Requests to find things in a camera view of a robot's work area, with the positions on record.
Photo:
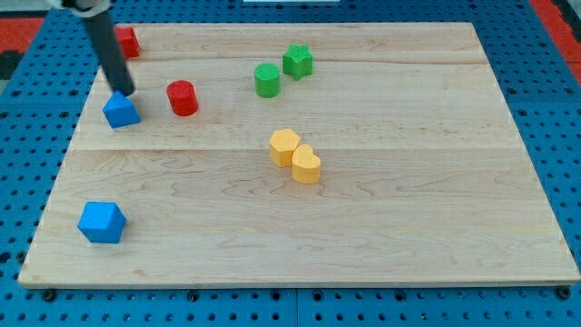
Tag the red cylinder block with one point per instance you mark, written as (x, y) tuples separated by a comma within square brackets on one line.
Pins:
[(182, 97)]

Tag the light wooden board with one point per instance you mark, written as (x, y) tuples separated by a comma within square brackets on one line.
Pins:
[(424, 180)]

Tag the green star block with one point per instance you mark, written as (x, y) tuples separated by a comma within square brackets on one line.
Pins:
[(297, 61)]

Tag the blue cube block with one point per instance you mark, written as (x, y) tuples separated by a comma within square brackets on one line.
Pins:
[(102, 222)]

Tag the yellow heart block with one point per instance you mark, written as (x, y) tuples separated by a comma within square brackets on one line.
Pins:
[(305, 165)]

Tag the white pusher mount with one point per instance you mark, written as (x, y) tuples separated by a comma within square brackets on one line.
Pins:
[(82, 8)]

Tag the yellow hexagon block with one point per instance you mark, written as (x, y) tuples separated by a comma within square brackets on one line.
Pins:
[(282, 145)]

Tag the green cylinder block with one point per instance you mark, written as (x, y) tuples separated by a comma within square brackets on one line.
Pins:
[(267, 80)]

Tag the red block at back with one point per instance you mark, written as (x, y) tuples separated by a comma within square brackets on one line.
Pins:
[(128, 41)]

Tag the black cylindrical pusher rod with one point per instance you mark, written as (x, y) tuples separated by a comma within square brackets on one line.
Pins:
[(100, 30)]

